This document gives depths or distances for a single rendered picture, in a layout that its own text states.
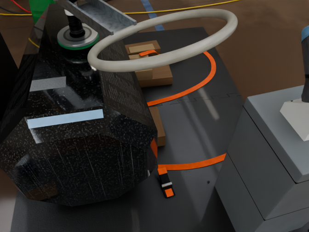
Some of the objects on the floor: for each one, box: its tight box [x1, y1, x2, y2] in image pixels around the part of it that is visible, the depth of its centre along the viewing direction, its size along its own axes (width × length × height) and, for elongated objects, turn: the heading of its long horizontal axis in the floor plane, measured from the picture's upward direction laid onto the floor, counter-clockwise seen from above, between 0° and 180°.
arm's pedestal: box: [207, 85, 309, 232], centre depth 140 cm, size 50×50×85 cm
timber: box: [149, 106, 166, 147], centre depth 205 cm, size 30×12×12 cm, turn 11°
